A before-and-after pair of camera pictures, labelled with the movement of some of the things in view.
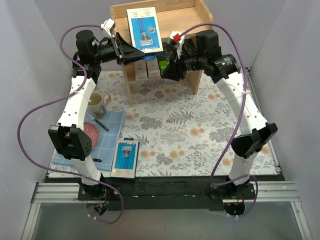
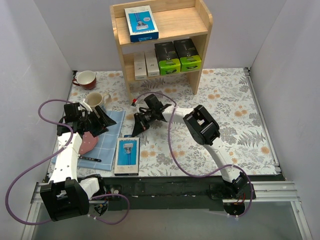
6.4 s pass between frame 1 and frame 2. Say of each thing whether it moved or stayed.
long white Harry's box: stayed
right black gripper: moved
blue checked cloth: stayed
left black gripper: moved
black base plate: stayed
